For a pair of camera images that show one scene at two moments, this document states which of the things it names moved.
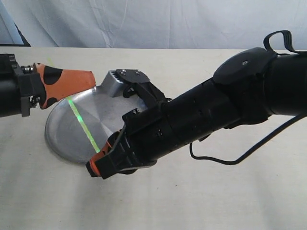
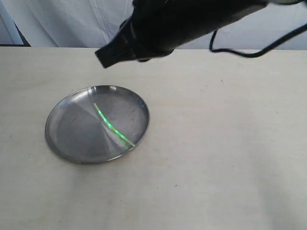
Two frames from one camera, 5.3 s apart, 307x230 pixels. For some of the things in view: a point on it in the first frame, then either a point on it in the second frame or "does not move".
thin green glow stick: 97,150 to 116,132
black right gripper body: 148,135 to 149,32
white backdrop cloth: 151,24 does not move
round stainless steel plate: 102,115 does not move
